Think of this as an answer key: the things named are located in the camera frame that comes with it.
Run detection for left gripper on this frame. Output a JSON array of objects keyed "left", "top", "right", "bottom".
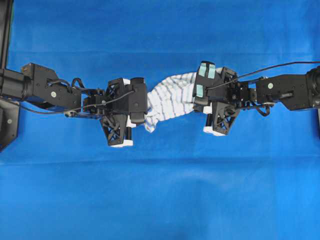
[{"left": 65, "top": 78, "right": 137, "bottom": 148}]

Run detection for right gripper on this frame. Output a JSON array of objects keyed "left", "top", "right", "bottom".
[{"left": 203, "top": 67, "right": 257, "bottom": 137}]

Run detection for white blue-striped towel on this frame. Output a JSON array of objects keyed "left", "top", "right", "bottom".
[{"left": 144, "top": 72, "right": 196, "bottom": 133}]

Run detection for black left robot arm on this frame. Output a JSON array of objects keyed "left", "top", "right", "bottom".
[{"left": 0, "top": 63, "right": 146, "bottom": 150}]

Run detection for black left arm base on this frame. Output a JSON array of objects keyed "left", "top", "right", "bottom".
[{"left": 0, "top": 0, "right": 20, "bottom": 151}]

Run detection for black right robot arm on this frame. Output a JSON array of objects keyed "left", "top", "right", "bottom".
[{"left": 202, "top": 67, "right": 320, "bottom": 136}]

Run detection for blue table cloth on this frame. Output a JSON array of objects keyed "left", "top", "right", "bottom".
[{"left": 0, "top": 0, "right": 320, "bottom": 240}]

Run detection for right camera cable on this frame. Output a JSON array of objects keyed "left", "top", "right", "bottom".
[{"left": 205, "top": 61, "right": 320, "bottom": 90}]

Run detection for camera cable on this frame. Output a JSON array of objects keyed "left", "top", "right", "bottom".
[
  {"left": 205, "top": 61, "right": 320, "bottom": 90},
  {"left": 18, "top": 89, "right": 136, "bottom": 115}
]

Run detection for left camera cable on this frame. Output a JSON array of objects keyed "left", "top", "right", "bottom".
[{"left": 18, "top": 89, "right": 136, "bottom": 115}]

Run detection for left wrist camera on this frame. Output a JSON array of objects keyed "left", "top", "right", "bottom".
[{"left": 123, "top": 77, "right": 148, "bottom": 125}]

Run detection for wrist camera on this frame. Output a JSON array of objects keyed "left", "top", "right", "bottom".
[
  {"left": 192, "top": 61, "right": 224, "bottom": 112},
  {"left": 123, "top": 77, "right": 148, "bottom": 125}
]

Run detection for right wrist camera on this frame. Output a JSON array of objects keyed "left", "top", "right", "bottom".
[{"left": 192, "top": 61, "right": 224, "bottom": 112}]

